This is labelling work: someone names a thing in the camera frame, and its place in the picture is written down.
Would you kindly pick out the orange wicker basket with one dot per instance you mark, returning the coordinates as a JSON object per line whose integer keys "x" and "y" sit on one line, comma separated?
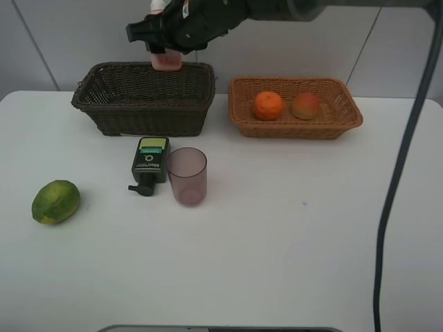
{"x": 284, "y": 107}

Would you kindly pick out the pink detergent bottle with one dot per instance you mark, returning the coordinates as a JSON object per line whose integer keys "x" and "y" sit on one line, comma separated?
{"x": 171, "y": 60}

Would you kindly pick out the translucent purple cup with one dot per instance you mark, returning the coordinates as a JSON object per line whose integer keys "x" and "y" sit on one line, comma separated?
{"x": 187, "y": 171}

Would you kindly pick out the black green pump bottle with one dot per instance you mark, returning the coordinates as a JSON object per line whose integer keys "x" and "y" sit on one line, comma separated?
{"x": 149, "y": 165}

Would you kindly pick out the dark brown wicker basket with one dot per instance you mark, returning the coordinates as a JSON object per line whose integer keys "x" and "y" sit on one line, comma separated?
{"x": 132, "y": 98}

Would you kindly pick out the green mango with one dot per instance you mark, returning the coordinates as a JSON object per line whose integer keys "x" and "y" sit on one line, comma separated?
{"x": 55, "y": 202}

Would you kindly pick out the orange tangerine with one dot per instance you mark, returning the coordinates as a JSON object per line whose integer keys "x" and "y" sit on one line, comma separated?
{"x": 267, "y": 106}

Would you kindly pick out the red yellow peach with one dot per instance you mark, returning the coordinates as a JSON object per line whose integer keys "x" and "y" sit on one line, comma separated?
{"x": 305, "y": 106}

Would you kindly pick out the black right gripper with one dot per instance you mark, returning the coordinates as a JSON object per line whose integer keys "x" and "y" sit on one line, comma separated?
{"x": 190, "y": 25}

